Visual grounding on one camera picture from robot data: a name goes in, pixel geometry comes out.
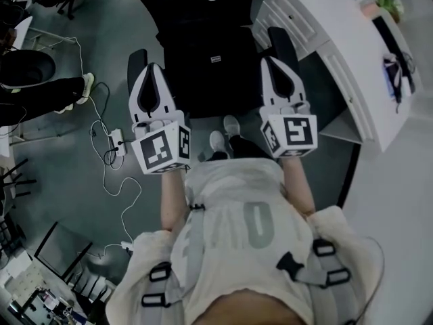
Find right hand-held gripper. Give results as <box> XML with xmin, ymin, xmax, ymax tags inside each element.
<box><xmin>259</xmin><ymin>56</ymin><xmax>319</xmax><ymax>159</ymax></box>

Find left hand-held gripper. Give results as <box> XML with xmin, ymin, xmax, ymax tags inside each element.
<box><xmin>129</xmin><ymin>62</ymin><xmax>192</xmax><ymax>175</ymax></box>

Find black mesh office chair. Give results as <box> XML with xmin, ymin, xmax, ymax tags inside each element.
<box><xmin>127</xmin><ymin>0</ymin><xmax>302</xmax><ymax>121</ymax></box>

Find black backpack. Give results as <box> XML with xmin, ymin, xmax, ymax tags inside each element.
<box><xmin>156</xmin><ymin>20</ymin><xmax>263</xmax><ymax>118</ymax></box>

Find person's right forearm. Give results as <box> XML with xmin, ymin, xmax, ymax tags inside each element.
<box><xmin>279</xmin><ymin>154</ymin><xmax>317</xmax><ymax>217</ymax></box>

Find person's left forearm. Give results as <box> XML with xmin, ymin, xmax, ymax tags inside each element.
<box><xmin>160</xmin><ymin>167</ymin><xmax>190</xmax><ymax>232</ymax></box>

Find person's right white shoe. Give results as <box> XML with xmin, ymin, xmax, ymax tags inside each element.
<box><xmin>223</xmin><ymin>114</ymin><xmax>242</xmax><ymax>139</ymax></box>

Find person's white shoe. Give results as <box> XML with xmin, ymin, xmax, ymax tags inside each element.
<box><xmin>209</xmin><ymin>130</ymin><xmax>227</xmax><ymax>156</ymax></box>
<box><xmin>223</xmin><ymin>114</ymin><xmax>242</xmax><ymax>139</ymax></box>

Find person's black trousers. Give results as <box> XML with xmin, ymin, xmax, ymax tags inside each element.
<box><xmin>204</xmin><ymin>135</ymin><xmax>272</xmax><ymax>163</ymax></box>

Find person's left white shoe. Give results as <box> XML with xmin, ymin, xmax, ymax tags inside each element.
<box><xmin>209</xmin><ymin>130</ymin><xmax>227</xmax><ymax>156</ymax></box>

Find white curved drawer desk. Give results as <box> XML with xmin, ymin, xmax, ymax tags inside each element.
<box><xmin>252</xmin><ymin>0</ymin><xmax>424</xmax><ymax>154</ymax></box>

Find person's cream t-shirt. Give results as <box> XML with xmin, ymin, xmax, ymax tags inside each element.
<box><xmin>104</xmin><ymin>156</ymin><xmax>386</xmax><ymax>325</ymax></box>

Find white black headset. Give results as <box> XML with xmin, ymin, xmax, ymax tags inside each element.
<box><xmin>382</xmin><ymin>51</ymin><xmax>417</xmax><ymax>105</ymax></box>

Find pink pot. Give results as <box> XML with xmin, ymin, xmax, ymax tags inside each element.
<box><xmin>359</xmin><ymin>3</ymin><xmax>382</xmax><ymax>20</ymax></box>

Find black desk mat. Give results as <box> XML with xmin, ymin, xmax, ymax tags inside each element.
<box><xmin>371</xmin><ymin>16</ymin><xmax>417</xmax><ymax>96</ymax></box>

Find small green potted plant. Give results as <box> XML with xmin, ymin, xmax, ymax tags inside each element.
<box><xmin>375</xmin><ymin>0</ymin><xmax>405</xmax><ymax>24</ymax></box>

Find white curved table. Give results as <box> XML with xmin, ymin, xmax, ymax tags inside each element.
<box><xmin>12</xmin><ymin>14</ymin><xmax>81</xmax><ymax>52</ymax></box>

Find cluttered work table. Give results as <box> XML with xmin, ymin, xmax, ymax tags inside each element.
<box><xmin>0</xmin><ymin>248</ymin><xmax>81</xmax><ymax>325</ymax></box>

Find black power cable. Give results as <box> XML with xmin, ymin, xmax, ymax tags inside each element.
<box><xmin>89</xmin><ymin>79</ymin><xmax>137</xmax><ymax>171</ymax></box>

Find long white cable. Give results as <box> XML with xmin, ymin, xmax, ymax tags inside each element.
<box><xmin>63</xmin><ymin>35</ymin><xmax>143</xmax><ymax>251</ymax></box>

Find gray chest harness straps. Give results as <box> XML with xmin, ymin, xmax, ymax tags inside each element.
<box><xmin>141</xmin><ymin>201</ymin><xmax>353</xmax><ymax>325</ymax></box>

